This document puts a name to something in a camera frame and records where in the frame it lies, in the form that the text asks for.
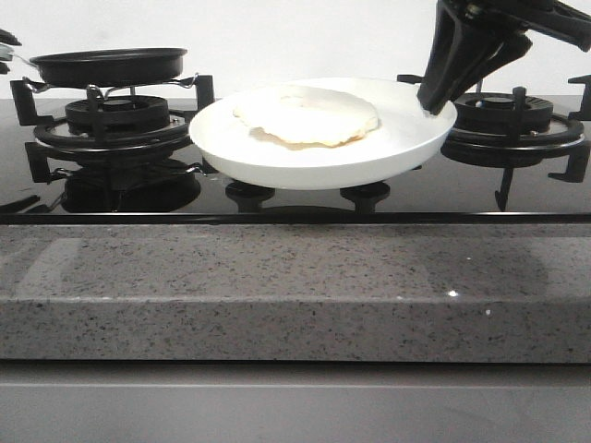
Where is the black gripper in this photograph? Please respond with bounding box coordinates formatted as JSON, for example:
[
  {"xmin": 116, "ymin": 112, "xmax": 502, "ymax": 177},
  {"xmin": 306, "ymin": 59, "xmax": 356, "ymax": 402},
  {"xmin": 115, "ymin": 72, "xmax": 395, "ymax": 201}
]
[{"xmin": 417, "ymin": 1, "xmax": 590, "ymax": 115}]

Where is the white round plate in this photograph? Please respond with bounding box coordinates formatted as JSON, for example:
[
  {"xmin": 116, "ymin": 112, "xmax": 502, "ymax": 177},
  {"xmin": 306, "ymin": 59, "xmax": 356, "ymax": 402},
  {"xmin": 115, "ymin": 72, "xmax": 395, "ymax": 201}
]
[{"xmin": 189, "ymin": 78, "xmax": 457, "ymax": 190}]

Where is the fried egg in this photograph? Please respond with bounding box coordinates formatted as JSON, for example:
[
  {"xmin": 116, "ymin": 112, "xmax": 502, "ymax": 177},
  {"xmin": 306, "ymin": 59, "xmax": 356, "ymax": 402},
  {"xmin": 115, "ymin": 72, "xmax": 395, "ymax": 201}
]
[{"xmin": 233, "ymin": 84, "xmax": 380, "ymax": 147}]

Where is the black frying pan green handle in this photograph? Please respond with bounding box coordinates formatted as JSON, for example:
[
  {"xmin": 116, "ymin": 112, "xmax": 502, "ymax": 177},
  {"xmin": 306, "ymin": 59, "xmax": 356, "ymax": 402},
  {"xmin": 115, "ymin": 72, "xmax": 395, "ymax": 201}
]
[{"xmin": 0, "ymin": 43, "xmax": 189, "ymax": 89}]

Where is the black right gas burner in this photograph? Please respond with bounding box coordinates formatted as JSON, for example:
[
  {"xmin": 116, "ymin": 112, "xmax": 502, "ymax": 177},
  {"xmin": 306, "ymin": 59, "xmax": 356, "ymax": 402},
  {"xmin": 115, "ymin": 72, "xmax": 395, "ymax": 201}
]
[{"xmin": 454, "ymin": 92, "xmax": 553, "ymax": 134}]

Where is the black gas burner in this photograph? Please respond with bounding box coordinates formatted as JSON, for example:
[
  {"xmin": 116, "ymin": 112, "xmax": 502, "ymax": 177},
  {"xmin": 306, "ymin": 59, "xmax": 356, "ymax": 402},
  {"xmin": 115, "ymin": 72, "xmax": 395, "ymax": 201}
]
[
  {"xmin": 454, "ymin": 92, "xmax": 553, "ymax": 134},
  {"xmin": 65, "ymin": 95, "xmax": 170, "ymax": 135}
]

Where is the black right burner grate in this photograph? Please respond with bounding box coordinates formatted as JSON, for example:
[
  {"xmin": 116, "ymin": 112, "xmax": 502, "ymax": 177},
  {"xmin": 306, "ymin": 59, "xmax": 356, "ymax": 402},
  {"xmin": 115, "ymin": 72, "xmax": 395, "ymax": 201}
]
[{"xmin": 380, "ymin": 76, "xmax": 590, "ymax": 214}]

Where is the black burner grate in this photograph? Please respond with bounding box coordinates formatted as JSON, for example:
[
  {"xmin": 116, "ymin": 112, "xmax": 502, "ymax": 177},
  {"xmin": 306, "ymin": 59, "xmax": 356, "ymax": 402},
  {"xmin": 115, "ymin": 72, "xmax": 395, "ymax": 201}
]
[
  {"xmin": 10, "ymin": 74, "xmax": 214, "ymax": 183},
  {"xmin": 380, "ymin": 76, "xmax": 590, "ymax": 214}
]

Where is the black left gas burner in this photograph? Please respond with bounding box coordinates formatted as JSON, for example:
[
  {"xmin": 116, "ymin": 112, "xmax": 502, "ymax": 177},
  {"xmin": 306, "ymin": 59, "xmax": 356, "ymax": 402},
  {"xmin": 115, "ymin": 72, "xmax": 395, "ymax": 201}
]
[{"xmin": 65, "ymin": 95, "xmax": 170, "ymax": 135}]

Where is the black glass gas hob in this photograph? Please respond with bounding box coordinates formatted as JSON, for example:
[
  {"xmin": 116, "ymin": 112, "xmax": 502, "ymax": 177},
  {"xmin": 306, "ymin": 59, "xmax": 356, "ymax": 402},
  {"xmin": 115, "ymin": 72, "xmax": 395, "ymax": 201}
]
[{"xmin": 1, "ymin": 100, "xmax": 590, "ymax": 225}]

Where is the black left burner grate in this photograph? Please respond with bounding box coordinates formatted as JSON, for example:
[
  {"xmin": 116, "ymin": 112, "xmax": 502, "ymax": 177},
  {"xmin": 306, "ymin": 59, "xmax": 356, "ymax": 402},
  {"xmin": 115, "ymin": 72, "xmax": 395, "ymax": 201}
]
[{"xmin": 10, "ymin": 74, "xmax": 214, "ymax": 183}]

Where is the wire pan support ring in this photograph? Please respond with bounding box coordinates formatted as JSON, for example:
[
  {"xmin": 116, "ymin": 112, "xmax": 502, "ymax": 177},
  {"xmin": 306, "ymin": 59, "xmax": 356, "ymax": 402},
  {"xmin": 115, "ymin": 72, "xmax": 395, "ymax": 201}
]
[{"xmin": 21, "ymin": 72, "xmax": 200, "ymax": 100}]

